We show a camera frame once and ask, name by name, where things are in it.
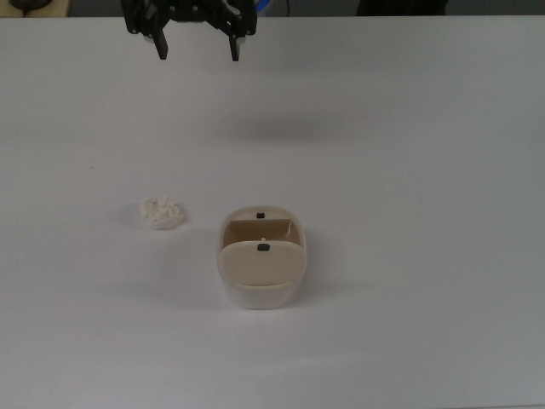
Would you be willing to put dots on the wooden desk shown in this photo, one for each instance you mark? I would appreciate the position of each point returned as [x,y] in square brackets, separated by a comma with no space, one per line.
[59,7]

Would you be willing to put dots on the white paper trash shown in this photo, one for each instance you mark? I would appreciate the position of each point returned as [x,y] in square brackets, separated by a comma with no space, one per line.
[163,212]

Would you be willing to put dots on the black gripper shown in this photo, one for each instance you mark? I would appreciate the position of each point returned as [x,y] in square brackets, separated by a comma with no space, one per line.
[193,9]

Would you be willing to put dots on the small cream bin with lid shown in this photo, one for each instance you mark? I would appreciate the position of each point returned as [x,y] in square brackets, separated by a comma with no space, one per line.
[262,264]

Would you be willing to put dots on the blue round object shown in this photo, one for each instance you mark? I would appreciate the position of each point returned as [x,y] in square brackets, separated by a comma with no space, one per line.
[265,5]

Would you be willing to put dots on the dark bulky object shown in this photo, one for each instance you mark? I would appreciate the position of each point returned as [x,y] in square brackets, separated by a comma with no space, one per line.
[400,7]

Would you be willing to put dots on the dark round object on desk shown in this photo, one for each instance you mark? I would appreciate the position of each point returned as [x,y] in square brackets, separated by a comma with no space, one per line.
[30,4]

